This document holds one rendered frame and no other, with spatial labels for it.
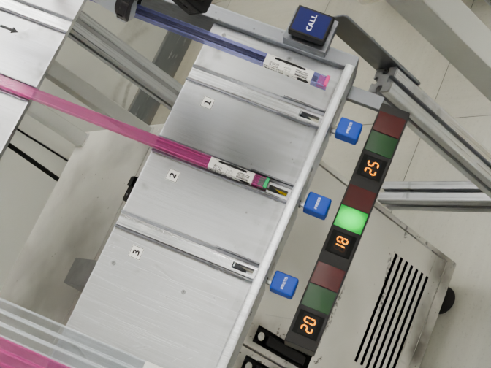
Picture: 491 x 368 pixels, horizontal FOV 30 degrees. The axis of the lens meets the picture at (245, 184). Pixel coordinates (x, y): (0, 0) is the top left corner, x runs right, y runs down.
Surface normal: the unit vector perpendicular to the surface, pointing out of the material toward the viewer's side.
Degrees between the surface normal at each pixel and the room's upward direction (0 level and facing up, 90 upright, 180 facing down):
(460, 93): 0
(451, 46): 90
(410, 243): 90
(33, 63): 48
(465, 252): 0
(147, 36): 90
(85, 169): 0
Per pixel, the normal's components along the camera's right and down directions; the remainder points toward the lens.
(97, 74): 0.60, 0.00
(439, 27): -0.34, 0.87
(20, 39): -0.03, -0.33
